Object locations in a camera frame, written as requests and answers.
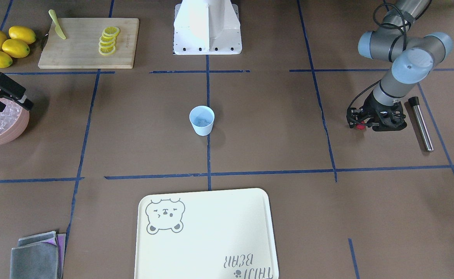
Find yellow plastic knife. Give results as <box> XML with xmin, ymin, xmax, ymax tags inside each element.
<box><xmin>48</xmin><ymin>9</ymin><xmax>67</xmax><ymax>40</ymax></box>

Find red strawberry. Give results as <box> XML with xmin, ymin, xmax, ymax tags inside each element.
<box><xmin>356</xmin><ymin>124</ymin><xmax>366</xmax><ymax>131</ymax></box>

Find wooden cutting board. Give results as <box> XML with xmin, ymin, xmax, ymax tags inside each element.
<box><xmin>38</xmin><ymin>18</ymin><xmax>140</xmax><ymax>69</ymax></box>

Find grey folded cloth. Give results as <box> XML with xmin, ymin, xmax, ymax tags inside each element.
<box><xmin>9</xmin><ymin>231</ymin><xmax>67</xmax><ymax>279</ymax></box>

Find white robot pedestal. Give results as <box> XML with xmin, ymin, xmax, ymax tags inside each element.
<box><xmin>173</xmin><ymin>0</ymin><xmax>242</xmax><ymax>55</ymax></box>

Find light blue plastic cup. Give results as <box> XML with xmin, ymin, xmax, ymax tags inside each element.
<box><xmin>188</xmin><ymin>105</ymin><xmax>216</xmax><ymax>136</ymax></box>

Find lemon slices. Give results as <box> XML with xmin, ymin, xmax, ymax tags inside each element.
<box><xmin>98</xmin><ymin>26</ymin><xmax>120</xmax><ymax>55</ymax></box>

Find cream bear tray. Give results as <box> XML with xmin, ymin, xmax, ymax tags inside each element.
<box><xmin>133</xmin><ymin>188</ymin><xmax>280</xmax><ymax>279</ymax></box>

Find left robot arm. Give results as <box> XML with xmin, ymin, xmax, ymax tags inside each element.
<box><xmin>346</xmin><ymin>0</ymin><xmax>454</xmax><ymax>132</ymax></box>

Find steel muddler black tip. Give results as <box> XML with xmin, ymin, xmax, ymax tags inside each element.
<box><xmin>408</xmin><ymin>96</ymin><xmax>434</xmax><ymax>152</ymax></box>

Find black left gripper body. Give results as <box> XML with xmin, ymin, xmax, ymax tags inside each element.
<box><xmin>361</xmin><ymin>93</ymin><xmax>407</xmax><ymax>132</ymax></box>

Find pink bowl of ice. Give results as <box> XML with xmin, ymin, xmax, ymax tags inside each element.
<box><xmin>0</xmin><ymin>98</ymin><xmax>30</xmax><ymax>145</ymax></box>

